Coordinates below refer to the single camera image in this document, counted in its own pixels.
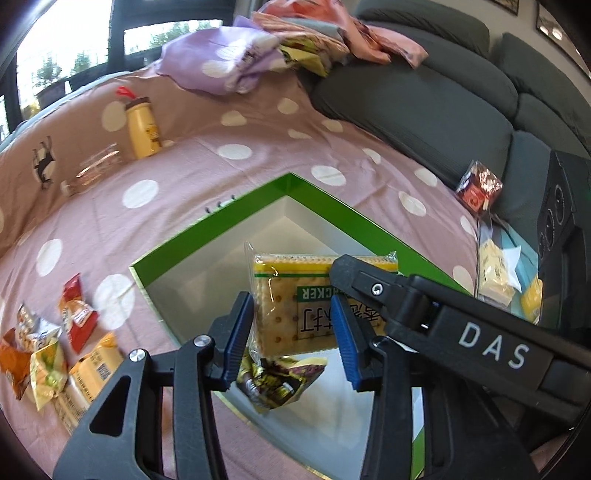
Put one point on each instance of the grey folded cloth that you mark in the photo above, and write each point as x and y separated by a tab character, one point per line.
321	26

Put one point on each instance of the grey sofa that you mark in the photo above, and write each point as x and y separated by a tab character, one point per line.
406	106

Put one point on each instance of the white paper scrap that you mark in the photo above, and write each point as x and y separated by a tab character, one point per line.
510	258

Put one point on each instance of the yellow green snack packet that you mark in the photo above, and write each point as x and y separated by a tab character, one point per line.
46	376

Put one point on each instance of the yellow cracker packet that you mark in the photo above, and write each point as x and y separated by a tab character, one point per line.
277	314

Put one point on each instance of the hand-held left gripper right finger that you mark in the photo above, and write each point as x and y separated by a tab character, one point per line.
344	341

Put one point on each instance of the dark yellow snack packet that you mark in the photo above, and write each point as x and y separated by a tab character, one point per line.
277	383

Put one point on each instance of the small yellow packet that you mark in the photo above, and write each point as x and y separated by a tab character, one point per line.
533	295

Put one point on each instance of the pink polka dot blanket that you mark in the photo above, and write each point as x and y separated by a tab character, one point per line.
231	124

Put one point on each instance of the clear bag of yellow snacks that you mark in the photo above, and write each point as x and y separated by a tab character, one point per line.
491	272

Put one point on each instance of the purple polka dot cloth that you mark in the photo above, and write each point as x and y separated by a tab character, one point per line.
203	60

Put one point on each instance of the yellow printed cloth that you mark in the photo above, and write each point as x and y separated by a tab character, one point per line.
304	55

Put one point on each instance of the black window frame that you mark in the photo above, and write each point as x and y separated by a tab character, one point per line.
119	23

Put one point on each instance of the clear plastic container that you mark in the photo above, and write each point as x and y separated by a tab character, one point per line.
94	168

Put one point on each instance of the green cardboard box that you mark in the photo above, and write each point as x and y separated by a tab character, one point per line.
207	230

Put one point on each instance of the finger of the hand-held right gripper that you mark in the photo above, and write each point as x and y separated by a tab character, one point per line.
369	286

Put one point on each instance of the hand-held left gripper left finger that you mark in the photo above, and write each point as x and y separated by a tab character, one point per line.
238	341

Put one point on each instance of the silver white snack packet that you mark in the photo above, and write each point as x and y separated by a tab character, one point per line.
37	330

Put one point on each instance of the yellow bottle with red cap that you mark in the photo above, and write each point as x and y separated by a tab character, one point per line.
143	131

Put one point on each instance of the orange yellow snack packet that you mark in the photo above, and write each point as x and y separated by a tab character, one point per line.
94	367

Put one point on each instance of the red clear snack packet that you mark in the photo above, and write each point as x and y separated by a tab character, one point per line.
478	187

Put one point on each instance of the framed wall picture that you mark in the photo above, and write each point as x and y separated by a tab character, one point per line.
505	4
551	23

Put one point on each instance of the pink printed cloth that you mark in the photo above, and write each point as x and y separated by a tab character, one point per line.
369	41

